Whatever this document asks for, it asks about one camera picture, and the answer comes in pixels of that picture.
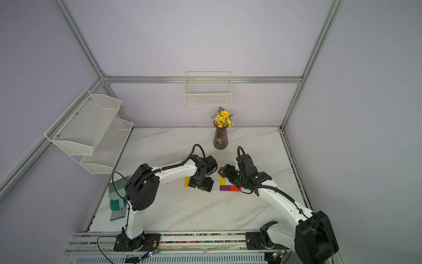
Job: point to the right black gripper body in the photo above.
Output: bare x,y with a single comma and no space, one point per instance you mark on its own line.
236,176

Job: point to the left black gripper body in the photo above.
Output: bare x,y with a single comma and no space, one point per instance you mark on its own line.
203,183

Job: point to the lime yellow long block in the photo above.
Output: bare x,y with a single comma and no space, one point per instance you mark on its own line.
222,181

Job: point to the dark purple block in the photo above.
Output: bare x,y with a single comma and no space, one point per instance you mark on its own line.
225,188

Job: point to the orange-red block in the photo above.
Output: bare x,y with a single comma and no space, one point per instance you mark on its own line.
234,189

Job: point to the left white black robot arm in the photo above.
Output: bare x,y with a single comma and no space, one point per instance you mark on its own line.
145,182

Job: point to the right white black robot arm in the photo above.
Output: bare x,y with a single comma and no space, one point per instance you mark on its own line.
309,234

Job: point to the dark glass vase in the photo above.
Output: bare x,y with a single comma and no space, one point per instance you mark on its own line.
220,141

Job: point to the yellow flower bouquet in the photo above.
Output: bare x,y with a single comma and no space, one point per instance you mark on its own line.
222,118

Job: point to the green dustpan brush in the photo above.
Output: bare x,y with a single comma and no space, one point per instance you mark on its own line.
117,197

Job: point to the lower white mesh shelf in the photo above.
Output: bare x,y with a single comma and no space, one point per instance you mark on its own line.
104,158

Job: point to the white mesh shelf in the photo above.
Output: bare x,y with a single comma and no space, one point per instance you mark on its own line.
104,158
79,130

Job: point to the upper white mesh shelf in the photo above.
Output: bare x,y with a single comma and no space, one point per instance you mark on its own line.
79,130

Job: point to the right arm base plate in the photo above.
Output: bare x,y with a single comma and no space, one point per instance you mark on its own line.
258,241

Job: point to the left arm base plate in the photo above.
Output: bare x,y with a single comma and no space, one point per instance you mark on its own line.
143,243

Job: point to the white wire wall basket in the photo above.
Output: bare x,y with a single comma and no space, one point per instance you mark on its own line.
207,88

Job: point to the aluminium front rail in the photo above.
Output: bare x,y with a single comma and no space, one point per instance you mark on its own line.
174,242

